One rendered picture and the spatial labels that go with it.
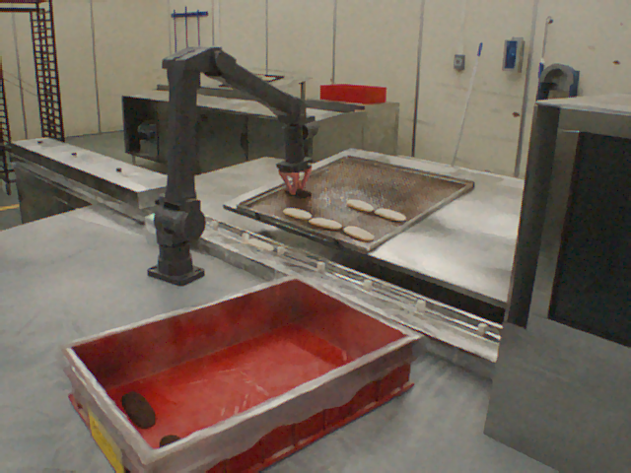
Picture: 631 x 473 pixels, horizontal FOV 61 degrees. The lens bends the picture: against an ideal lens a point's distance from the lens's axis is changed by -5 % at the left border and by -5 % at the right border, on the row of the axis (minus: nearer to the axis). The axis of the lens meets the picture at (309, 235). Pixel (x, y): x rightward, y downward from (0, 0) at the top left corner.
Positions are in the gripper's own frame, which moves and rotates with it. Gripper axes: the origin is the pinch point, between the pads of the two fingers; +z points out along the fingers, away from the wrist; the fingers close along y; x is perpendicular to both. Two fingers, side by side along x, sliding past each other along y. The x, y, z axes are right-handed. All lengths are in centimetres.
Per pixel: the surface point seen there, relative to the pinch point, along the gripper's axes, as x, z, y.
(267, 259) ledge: -19.9, 3.6, -36.4
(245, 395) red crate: -50, 4, -76
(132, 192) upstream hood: 41, -2, -30
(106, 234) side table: 37, 6, -44
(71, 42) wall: 654, -31, 308
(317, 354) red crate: -51, 6, -58
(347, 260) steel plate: -28.9, 10.1, -16.1
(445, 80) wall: 117, 19, 362
